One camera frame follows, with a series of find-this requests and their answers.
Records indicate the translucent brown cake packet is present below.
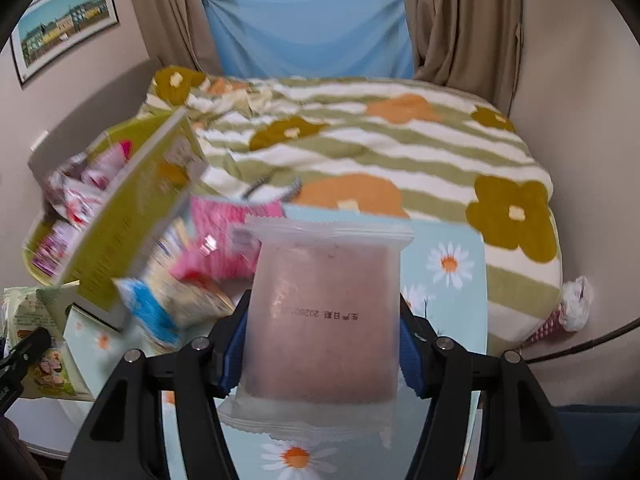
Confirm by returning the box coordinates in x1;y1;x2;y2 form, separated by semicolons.
218;217;413;441

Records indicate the purple snack bag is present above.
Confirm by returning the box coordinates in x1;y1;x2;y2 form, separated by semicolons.
32;220;80;278

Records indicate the red white Oishi shrimp bag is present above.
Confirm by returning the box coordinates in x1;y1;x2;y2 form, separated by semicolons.
43;154;104;231

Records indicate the pink white Oishi bag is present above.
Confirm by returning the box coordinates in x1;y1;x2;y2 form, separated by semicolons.
80;140;132;190

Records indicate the green cartoon snack bag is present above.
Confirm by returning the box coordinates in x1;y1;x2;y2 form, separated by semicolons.
1;282;93;401

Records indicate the blue white snack packet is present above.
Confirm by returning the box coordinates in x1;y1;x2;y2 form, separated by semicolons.
112;263;235;349

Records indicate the pink red striped packet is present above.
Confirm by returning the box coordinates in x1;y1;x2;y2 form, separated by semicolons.
169;196;284;281

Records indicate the green cardboard box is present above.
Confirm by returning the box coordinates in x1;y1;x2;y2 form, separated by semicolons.
23;107;207;330

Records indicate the floral striped quilt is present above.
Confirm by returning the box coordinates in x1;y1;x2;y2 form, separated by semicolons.
138;66;563;354

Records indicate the framed landscape picture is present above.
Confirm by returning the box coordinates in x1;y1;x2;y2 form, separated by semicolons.
10;0;119;86

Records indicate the blue window cloth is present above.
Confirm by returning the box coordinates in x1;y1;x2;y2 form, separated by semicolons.
204;0;414;79

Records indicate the beige right curtain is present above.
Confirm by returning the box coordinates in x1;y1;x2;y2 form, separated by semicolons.
404;0;524;114

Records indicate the beige curtain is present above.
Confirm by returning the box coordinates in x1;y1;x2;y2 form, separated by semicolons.
131;0;224;75
404;0;524;114

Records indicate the beige left curtain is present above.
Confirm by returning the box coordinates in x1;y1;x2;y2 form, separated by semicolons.
131;0;224;75

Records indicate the black cable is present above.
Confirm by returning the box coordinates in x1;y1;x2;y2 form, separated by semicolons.
519;316;640;366

